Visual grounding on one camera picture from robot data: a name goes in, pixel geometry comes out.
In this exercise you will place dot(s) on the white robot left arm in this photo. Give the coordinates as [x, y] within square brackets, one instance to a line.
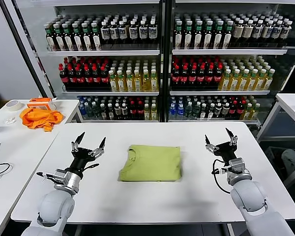
[55, 206]

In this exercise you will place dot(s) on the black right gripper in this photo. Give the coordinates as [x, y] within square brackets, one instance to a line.
[226, 151]

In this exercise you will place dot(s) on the small dark drink bottle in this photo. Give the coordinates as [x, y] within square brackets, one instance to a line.
[225, 109]
[210, 111]
[117, 110]
[203, 111]
[109, 110]
[102, 110]
[124, 110]
[217, 109]

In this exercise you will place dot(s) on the white cap beige label bottle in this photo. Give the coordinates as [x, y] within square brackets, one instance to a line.
[247, 32]
[238, 32]

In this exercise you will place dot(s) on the red cap cola bottle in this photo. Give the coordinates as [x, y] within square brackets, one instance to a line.
[209, 78]
[217, 78]
[72, 79]
[140, 110]
[200, 78]
[80, 79]
[232, 108]
[104, 79]
[132, 110]
[96, 79]
[192, 78]
[88, 79]
[64, 78]
[184, 78]
[240, 108]
[175, 78]

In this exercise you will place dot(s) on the black plastic crate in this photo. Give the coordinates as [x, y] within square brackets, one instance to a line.
[273, 157]

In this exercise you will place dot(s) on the green cap brown drink bottle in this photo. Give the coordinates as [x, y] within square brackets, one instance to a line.
[59, 41]
[217, 37]
[188, 37]
[68, 41]
[198, 37]
[208, 37]
[178, 37]
[78, 41]
[50, 40]
[227, 37]
[96, 41]
[87, 41]

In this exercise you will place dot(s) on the yellow-green T-shirt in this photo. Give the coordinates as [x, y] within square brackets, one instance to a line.
[152, 164]

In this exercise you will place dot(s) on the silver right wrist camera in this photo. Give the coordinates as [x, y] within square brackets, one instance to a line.
[237, 166]

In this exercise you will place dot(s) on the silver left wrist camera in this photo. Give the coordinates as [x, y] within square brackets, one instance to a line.
[56, 175]

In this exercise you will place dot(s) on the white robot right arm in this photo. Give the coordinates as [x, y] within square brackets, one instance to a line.
[250, 199]

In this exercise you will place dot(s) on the clear green drink bottle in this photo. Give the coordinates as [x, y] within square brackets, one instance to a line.
[188, 110]
[90, 109]
[196, 110]
[96, 109]

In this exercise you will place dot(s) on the grey white bag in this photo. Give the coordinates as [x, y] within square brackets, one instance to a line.
[292, 158]

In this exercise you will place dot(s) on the yellow tea bottle green label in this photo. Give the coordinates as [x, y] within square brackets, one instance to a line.
[242, 82]
[146, 83]
[254, 111]
[153, 111]
[121, 83]
[154, 83]
[247, 111]
[225, 82]
[234, 82]
[113, 83]
[129, 83]
[268, 82]
[259, 82]
[137, 83]
[146, 111]
[251, 82]

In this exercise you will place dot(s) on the white cap blue label bottle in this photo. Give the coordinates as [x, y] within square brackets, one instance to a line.
[113, 33]
[285, 32]
[257, 32]
[105, 33]
[276, 32]
[267, 32]
[143, 33]
[122, 33]
[152, 33]
[133, 33]

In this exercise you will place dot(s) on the orange and white box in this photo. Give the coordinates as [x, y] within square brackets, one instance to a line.
[39, 106]

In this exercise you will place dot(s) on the dark cabinet door post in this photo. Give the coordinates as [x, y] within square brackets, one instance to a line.
[26, 48]

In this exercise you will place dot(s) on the white side table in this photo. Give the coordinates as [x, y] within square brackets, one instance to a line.
[292, 103]
[68, 108]
[19, 152]

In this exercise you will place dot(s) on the beige masking tape roll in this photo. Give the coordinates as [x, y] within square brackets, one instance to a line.
[9, 106]

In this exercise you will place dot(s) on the small white crumpled object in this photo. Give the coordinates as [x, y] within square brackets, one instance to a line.
[10, 120]

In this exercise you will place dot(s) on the blue label water bottle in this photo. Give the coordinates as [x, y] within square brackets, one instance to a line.
[82, 109]
[172, 111]
[180, 111]

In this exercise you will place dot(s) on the crumpled orange cloth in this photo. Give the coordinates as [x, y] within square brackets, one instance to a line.
[39, 119]

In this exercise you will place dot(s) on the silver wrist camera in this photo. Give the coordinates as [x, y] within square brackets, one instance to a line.
[56, 175]
[237, 166]

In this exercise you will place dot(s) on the right drinks shelf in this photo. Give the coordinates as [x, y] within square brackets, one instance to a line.
[166, 61]

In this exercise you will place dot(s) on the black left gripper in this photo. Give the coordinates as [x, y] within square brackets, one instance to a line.
[81, 157]

